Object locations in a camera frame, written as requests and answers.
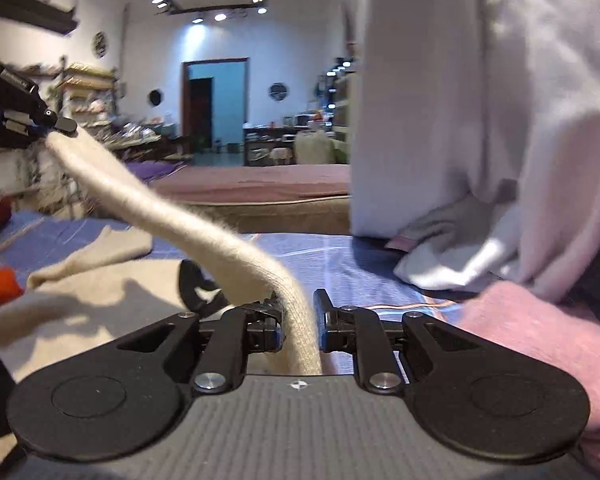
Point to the black carved wall plaque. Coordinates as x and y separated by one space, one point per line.
278 91

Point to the octagonal black wall ornament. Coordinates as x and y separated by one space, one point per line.
155 96

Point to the person's white sweater torso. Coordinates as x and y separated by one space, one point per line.
430 85

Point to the round black wall ornament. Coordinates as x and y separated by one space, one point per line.
99 44

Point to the beige armchair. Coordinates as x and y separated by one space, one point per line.
320 147

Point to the purple cloth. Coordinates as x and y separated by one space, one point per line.
150 170

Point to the person's pink fleece leg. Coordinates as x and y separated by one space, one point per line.
545 330

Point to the cream and black knit sweater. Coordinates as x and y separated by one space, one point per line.
130 195

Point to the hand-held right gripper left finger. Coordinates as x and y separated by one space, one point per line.
265 332

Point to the blue plaid bedsheet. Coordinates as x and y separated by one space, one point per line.
330 260

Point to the cluttered work table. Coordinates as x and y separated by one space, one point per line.
135 135

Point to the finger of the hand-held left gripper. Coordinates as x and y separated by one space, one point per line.
60 122

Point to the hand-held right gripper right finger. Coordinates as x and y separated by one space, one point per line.
325 320

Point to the brown door frame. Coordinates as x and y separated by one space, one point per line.
185 105

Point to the dark wooden cabinet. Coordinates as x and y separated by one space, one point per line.
267 142

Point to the brown mattress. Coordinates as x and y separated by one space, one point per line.
255 185

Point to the wall shelves with small goods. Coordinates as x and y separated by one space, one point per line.
87 90

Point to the tall lit display shelf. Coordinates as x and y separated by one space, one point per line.
341 95

